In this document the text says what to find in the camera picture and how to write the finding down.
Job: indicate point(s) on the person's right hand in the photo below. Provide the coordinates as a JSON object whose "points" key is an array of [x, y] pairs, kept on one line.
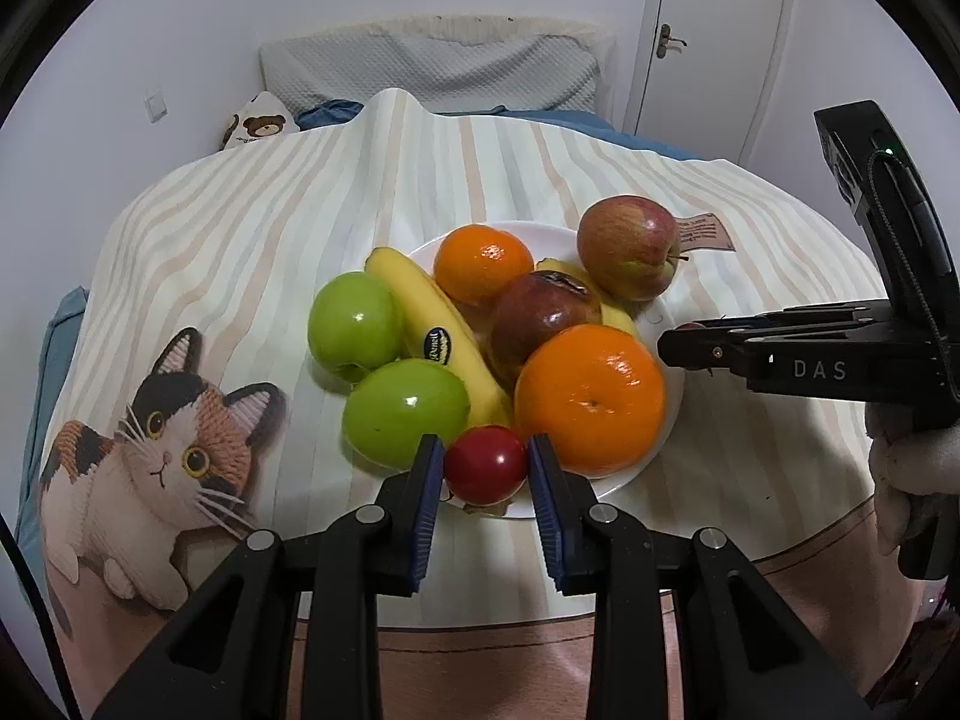
{"points": [[896, 457]]}

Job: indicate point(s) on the small orange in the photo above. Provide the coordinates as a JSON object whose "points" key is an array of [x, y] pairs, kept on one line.
{"points": [[480, 262]]}

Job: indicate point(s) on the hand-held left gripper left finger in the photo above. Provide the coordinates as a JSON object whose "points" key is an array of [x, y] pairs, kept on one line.
{"points": [[424, 510]]}

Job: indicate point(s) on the green apple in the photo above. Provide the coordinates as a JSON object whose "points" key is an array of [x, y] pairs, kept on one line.
{"points": [[356, 322], [405, 412]]}

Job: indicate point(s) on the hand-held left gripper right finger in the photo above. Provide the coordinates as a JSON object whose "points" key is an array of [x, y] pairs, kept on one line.
{"points": [[547, 510]]}

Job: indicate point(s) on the bear print pillow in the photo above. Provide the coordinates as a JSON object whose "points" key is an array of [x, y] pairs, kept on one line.
{"points": [[259, 124]]}

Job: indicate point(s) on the brown cloth label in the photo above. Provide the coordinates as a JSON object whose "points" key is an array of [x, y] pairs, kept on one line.
{"points": [[705, 232]]}

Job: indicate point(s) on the plain yellow banana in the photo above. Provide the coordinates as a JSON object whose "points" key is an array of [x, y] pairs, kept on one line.
{"points": [[619, 319]]}

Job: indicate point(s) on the banana with dark sticker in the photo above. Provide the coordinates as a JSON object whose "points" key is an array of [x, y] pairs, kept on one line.
{"points": [[427, 307]]}

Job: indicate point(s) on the red cherry tomato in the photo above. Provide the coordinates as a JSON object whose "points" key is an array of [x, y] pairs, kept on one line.
{"points": [[484, 465]]}

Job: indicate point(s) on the grey quilted pillow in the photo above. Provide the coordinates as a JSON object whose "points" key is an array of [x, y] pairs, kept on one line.
{"points": [[450, 71]]}

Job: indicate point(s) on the white plate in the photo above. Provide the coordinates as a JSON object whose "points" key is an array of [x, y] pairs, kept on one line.
{"points": [[637, 465]]}

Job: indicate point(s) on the dark red apple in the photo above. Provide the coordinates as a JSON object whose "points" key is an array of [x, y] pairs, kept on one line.
{"points": [[540, 322]]}

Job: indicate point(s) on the white door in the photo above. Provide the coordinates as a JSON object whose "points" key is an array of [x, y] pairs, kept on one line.
{"points": [[720, 52]]}

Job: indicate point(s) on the striped cat print blanket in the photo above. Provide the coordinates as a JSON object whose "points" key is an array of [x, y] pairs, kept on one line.
{"points": [[262, 240]]}

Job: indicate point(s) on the red striped apple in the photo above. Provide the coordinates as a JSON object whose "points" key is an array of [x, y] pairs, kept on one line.
{"points": [[630, 247]]}

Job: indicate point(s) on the white wall switch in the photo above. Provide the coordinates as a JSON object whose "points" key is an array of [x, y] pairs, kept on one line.
{"points": [[156, 105]]}

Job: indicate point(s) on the cream fuzzy cloth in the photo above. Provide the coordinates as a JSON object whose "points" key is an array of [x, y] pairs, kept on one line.
{"points": [[525, 24]]}

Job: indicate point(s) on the large orange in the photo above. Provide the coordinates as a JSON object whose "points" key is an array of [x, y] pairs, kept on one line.
{"points": [[589, 401]]}

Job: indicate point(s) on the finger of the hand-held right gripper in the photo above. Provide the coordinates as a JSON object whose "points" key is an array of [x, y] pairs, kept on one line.
{"points": [[825, 311], [701, 349]]}

